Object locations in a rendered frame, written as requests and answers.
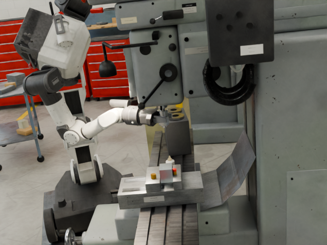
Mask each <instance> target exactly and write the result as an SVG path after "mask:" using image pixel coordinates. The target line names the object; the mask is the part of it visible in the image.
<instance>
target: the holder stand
mask: <svg viewBox="0 0 327 245"><path fill-rule="evenodd" d="M168 112H169V113H172V118H169V125H168V126H167V127H165V128H164V132H165V140H166V145H167V149H168V154H169V156H178V155H186V154H191V153H192V151H191V140H190V129H189V120H188V118H187V115H186V113H185V110H184V108H180V107H171V108H168Z"/></svg>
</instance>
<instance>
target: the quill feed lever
mask: <svg viewBox="0 0 327 245"><path fill-rule="evenodd" d="M177 74H178V70H177V68H176V66H175V65H174V64H172V63H165V64H163V65H162V66H161V68H160V71H159V75H160V77H161V80H160V82H159V83H158V84H157V85H156V86H155V87H154V89H153V90H152V91H151V92H150V94H149V95H148V96H147V97H146V98H145V100H144V101H143V102H140V103H138V108H139V109H140V110H143V109H144V108H145V103H146V102H147V101H148V100H149V98H150V97H151V96H152V95H153V94H154V92H155V91H156V90H157V89H158V87H159V86H160V85H161V84H162V83H163V81H166V82H172V81H174V80H175V79H176V77H177Z"/></svg>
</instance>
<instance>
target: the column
mask: <svg viewBox="0 0 327 245"><path fill-rule="evenodd" d="M254 64H255V68H253V79H252V83H255V84H256V87H255V90H254V92H253V93H252V95H251V96H250V98H248V99H247V100H246V101H245V102H243V125H244V129H245V131H246V134H247V136H248V138H249V141H250V143H251V146H252V148H253V152H254V154H255V156H256V158H255V160H254V162H253V164H252V166H251V168H250V170H249V172H248V174H247V176H246V195H247V197H248V200H249V201H250V204H251V207H252V211H253V214H254V218H255V225H256V228H257V231H258V235H259V245H327V28H323V29H314V30H304V31H294V32H284V33H275V34H274V60H273V61H272V62H263V63H254Z"/></svg>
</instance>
